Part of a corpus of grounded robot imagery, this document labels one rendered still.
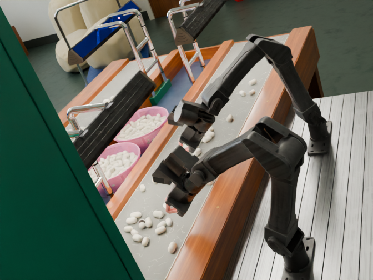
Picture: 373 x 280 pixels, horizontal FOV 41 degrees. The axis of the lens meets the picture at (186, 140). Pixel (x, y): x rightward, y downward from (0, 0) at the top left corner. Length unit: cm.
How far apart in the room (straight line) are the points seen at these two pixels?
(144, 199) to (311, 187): 55
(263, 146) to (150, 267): 55
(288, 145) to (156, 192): 72
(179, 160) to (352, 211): 53
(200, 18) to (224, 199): 87
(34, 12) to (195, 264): 654
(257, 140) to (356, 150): 71
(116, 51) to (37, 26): 325
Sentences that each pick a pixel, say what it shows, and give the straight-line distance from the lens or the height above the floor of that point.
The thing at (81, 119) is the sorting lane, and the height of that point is 74.
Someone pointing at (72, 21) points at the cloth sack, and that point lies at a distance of 633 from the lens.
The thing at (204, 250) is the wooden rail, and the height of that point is 76.
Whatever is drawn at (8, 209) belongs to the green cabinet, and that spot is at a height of 134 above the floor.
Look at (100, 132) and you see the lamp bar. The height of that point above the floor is 108.
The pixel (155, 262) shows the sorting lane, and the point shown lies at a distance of 146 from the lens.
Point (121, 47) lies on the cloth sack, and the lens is 460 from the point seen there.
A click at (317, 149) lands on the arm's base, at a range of 177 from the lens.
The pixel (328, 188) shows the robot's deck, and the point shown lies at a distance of 161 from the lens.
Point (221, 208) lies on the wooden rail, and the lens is 150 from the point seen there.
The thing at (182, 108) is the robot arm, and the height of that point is 101.
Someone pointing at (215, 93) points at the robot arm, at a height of 102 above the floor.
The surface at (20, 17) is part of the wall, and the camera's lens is 781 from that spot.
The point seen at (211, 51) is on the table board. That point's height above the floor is 71.
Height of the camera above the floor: 167
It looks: 28 degrees down
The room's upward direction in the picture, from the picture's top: 22 degrees counter-clockwise
